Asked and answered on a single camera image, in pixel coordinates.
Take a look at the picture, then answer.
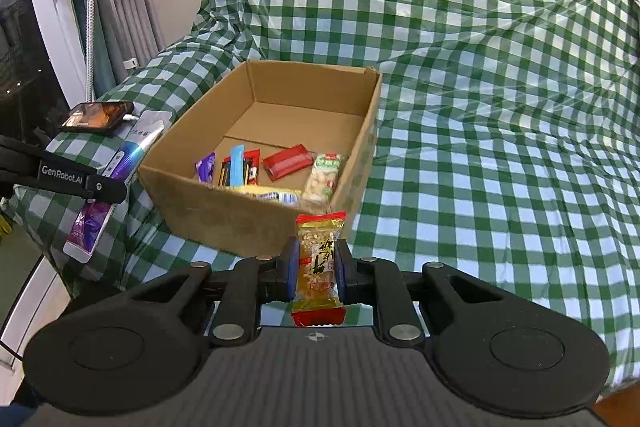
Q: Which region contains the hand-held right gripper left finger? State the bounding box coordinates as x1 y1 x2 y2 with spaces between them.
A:
122 236 301 348

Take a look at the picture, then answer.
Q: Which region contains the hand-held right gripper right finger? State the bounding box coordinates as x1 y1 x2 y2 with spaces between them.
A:
335 238 506 348

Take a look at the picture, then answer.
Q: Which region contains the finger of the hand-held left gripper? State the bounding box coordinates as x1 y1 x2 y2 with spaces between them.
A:
95 167 129 204

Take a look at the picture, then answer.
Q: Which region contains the yellow red peanut candy packet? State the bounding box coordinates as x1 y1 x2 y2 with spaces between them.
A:
291 211 348 328

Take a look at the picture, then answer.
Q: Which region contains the purple white long packet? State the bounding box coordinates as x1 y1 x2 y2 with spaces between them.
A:
63 110 172 264

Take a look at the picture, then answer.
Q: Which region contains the yellow blue snack packet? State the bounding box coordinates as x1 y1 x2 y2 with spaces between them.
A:
229 185 304 208

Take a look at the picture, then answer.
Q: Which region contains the green white rice cracker packet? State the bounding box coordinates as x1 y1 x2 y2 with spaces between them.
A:
302 152 348 214

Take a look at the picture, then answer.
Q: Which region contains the purple chocolate bar packet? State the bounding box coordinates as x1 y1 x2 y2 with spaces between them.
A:
195 152 217 184

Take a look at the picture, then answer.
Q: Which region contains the brown cardboard box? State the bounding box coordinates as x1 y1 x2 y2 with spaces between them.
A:
137 60 383 258

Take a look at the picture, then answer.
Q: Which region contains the red snack packet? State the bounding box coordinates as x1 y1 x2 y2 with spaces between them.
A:
262 144 311 180

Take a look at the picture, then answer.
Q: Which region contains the red black bar packet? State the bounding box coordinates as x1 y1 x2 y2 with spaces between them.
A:
244 149 262 186

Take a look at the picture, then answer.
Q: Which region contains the light blue bar packet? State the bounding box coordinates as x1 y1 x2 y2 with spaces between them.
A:
230 146 246 186

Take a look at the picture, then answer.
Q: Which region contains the black smartphone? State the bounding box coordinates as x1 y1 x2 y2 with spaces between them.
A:
57 102 135 136

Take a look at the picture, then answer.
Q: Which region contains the white side cabinet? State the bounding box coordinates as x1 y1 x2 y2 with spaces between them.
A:
0 252 69 368

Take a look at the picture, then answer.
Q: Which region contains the green checked cloth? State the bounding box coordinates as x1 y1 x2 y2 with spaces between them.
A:
10 0 640 403

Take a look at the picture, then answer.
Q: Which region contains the white door frame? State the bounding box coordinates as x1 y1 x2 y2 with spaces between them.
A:
22 0 92 108

